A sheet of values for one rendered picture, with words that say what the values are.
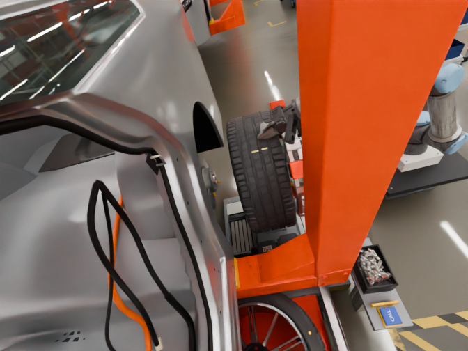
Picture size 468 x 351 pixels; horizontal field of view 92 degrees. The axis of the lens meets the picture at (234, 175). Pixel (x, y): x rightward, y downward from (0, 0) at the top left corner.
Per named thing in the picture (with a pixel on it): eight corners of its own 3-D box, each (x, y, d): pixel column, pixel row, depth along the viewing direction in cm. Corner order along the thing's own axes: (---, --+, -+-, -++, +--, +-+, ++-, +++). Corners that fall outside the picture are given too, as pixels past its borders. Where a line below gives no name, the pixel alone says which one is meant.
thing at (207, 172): (207, 168, 157) (189, 147, 128) (218, 166, 156) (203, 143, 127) (213, 212, 145) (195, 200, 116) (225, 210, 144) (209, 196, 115)
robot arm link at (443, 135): (441, 129, 153) (433, 49, 104) (471, 141, 141) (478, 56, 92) (423, 147, 157) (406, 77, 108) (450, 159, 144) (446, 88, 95)
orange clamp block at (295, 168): (286, 162, 101) (289, 163, 92) (304, 158, 100) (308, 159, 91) (290, 177, 101) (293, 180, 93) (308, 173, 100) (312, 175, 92)
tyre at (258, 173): (223, 99, 132) (229, 180, 85) (262, 87, 128) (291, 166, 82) (247, 175, 177) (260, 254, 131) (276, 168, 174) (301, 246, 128)
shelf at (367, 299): (338, 244, 135) (338, 242, 133) (368, 239, 133) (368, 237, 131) (373, 331, 107) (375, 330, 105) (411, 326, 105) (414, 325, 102)
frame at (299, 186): (279, 164, 166) (269, 99, 125) (287, 161, 165) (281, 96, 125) (299, 230, 130) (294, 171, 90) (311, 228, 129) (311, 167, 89)
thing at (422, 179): (411, 145, 214) (423, 120, 191) (459, 197, 174) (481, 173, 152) (346, 162, 221) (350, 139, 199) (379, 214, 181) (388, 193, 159)
